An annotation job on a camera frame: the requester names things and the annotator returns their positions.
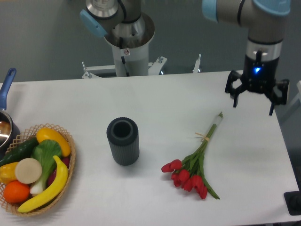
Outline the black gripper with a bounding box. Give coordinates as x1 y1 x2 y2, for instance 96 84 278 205
225 56 289 116

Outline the red tulip bouquet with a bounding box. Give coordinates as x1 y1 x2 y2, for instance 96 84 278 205
161 112 223 200

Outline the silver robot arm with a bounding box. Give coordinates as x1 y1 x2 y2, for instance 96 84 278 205
79 0 291 107

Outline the white stand at right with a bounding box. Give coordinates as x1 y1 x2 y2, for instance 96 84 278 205
277 81 301 123

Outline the black device at edge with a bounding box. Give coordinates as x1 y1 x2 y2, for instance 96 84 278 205
284 191 301 216

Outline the dark grey ribbed vase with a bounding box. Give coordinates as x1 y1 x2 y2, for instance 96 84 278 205
106 117 140 166

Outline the dark red vegetable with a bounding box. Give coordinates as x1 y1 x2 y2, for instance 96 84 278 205
47 156 70 187

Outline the green bok choy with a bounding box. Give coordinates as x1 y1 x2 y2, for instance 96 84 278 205
30 139 62 196

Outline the yellow squash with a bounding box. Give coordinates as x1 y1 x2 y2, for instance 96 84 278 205
36 127 71 157

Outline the yellow banana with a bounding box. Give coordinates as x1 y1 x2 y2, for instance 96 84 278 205
17 155 68 213

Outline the woven wicker basket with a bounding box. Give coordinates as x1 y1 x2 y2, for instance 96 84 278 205
0 123 76 217

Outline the green cucumber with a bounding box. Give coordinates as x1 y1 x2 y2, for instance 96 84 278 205
0 137 39 166

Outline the beige round disc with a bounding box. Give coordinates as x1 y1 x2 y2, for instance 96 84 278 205
15 158 42 184

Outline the orange fruit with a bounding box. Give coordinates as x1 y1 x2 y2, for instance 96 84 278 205
3 180 30 203

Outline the yellow bell pepper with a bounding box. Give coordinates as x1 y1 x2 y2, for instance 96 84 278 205
0 162 18 184

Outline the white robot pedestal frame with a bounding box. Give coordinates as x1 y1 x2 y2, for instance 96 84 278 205
81 42 202 79

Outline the blue handled saucepan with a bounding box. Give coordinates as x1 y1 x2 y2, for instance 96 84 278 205
0 68 20 159

